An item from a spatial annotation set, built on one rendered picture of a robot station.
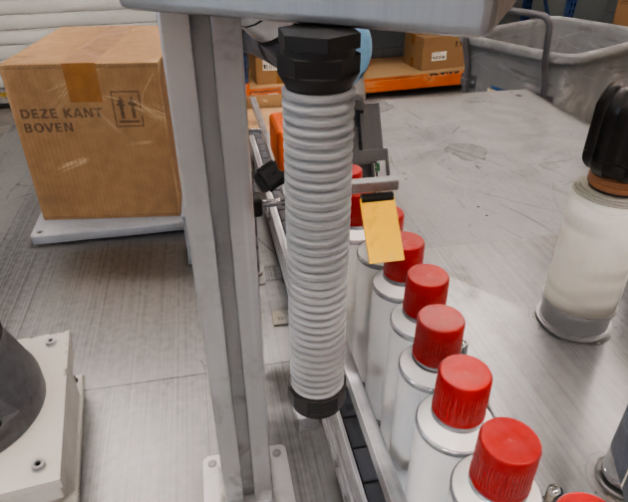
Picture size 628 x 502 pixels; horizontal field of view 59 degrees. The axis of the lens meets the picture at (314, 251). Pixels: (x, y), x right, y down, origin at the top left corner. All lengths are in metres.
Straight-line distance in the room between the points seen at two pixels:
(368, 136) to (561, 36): 2.83
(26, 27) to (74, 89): 3.78
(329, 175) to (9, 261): 0.84
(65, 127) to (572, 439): 0.84
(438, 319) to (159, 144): 0.67
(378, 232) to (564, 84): 2.25
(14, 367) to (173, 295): 0.32
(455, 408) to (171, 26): 0.27
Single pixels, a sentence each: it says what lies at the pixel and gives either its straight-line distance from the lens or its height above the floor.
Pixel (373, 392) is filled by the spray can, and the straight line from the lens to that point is 0.56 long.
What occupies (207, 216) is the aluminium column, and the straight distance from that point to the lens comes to 0.37.
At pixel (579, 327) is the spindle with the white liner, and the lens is 0.73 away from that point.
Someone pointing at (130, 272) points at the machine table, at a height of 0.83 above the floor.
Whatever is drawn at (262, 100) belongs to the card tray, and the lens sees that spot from 1.61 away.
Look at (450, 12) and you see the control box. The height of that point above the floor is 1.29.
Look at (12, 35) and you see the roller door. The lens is 4.76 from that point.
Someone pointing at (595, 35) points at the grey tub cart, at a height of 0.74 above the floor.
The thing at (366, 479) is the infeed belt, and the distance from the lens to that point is 0.55.
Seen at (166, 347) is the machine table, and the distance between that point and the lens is 0.77.
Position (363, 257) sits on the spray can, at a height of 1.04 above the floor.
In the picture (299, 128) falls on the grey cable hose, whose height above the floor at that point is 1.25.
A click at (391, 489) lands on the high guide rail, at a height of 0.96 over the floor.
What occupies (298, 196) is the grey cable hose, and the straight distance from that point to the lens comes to 0.25.
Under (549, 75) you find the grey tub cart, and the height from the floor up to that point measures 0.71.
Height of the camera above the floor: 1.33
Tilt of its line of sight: 32 degrees down
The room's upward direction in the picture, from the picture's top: straight up
